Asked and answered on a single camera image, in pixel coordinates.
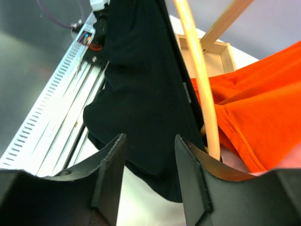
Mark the orange t shirt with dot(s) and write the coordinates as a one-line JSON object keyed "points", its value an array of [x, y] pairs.
{"points": [[258, 110]]}

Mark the wooden tray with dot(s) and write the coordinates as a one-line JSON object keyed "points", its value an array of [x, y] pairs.
{"points": [[218, 58]]}

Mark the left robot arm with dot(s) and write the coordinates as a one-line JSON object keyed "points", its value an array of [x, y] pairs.
{"points": [[100, 9]]}

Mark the wooden clothes rack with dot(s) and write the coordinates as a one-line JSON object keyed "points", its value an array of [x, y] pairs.
{"points": [[225, 20]]}

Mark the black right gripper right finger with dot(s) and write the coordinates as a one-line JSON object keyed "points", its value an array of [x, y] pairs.
{"points": [[196, 202]]}

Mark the aluminium mounting rail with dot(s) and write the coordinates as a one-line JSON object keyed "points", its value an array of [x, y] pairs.
{"points": [[52, 135]]}

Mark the black t shirt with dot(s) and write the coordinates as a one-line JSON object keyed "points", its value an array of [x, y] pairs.
{"points": [[148, 94]]}

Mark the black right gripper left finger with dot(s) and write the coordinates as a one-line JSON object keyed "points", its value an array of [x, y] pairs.
{"points": [[110, 173]]}

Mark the orange clothes hanger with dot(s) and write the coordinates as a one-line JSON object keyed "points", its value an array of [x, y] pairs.
{"points": [[204, 89]]}

